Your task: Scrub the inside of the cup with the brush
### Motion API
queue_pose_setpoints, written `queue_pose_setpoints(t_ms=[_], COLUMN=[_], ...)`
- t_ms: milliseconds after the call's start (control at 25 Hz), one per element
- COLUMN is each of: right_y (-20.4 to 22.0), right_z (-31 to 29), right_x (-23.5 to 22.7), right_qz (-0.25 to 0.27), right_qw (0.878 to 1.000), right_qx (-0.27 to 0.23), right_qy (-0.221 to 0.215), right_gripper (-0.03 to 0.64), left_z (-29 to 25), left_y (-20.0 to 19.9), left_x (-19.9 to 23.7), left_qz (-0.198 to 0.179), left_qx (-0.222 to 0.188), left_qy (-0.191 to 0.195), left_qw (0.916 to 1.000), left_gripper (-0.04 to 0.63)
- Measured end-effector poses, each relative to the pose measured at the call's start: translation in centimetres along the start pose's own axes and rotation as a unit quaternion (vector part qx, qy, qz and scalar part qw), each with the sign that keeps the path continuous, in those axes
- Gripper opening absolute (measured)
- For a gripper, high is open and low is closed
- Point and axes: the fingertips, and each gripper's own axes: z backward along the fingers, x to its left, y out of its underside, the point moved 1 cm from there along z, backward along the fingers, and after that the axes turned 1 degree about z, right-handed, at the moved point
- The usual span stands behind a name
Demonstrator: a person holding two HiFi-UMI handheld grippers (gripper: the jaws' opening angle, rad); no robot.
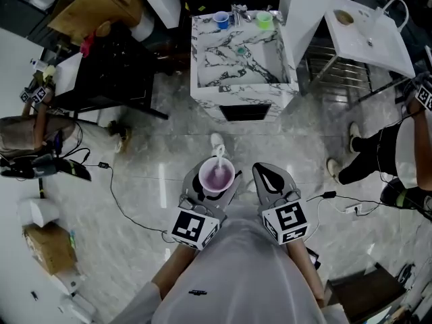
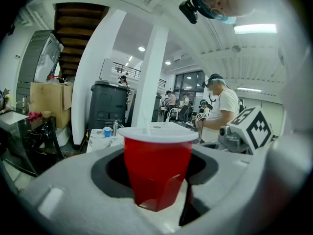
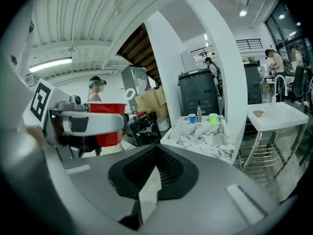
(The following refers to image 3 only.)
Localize black metal railing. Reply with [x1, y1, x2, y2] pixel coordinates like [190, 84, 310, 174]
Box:
[190, 38, 264, 60]

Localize ceiling tube light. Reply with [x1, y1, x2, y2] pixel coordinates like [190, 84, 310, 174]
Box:
[28, 57, 73, 73]

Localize red plastic cup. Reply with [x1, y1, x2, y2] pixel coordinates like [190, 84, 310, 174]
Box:
[87, 101, 128, 148]

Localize white curved faucet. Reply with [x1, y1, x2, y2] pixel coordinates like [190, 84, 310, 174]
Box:
[274, 74, 289, 103]

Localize tall black machine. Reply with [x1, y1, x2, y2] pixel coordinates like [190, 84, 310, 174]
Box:
[244, 62, 263, 105]

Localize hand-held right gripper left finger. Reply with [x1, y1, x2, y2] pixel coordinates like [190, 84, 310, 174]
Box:
[45, 143, 157, 231]

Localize wooden staircase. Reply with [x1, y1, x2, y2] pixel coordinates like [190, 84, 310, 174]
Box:
[116, 23, 162, 85]

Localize person's left forearm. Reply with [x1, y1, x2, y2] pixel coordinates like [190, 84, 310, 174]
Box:
[25, 125, 47, 148]

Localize chrome faucet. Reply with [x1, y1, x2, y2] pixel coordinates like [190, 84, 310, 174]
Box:
[197, 105, 206, 124]

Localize stainless steel cabinet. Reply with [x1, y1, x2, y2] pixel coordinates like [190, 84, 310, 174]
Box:
[121, 65, 151, 115]

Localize brown cardboard box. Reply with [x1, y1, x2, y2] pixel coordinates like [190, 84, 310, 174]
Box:
[134, 91, 157, 112]
[153, 86, 167, 107]

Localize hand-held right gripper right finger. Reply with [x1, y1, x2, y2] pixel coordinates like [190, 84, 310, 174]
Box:
[144, 143, 282, 234]

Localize black table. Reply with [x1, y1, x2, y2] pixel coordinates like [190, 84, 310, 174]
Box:
[122, 111, 163, 148]

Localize white ceramic sink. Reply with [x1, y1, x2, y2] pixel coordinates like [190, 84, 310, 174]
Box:
[246, 101, 310, 133]

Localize dark glass window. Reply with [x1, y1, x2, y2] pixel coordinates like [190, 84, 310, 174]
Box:
[265, 1, 305, 45]

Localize black coffee machine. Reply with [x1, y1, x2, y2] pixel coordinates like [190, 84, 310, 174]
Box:
[178, 68, 220, 117]

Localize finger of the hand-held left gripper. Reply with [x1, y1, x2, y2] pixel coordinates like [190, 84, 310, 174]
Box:
[60, 111, 126, 138]

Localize marble patterned sink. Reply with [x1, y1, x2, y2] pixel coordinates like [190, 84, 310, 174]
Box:
[160, 115, 235, 165]

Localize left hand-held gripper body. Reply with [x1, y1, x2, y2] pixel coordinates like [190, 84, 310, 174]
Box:
[23, 78, 98, 160]

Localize white round bucket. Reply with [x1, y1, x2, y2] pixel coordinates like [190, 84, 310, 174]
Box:
[156, 117, 172, 132]

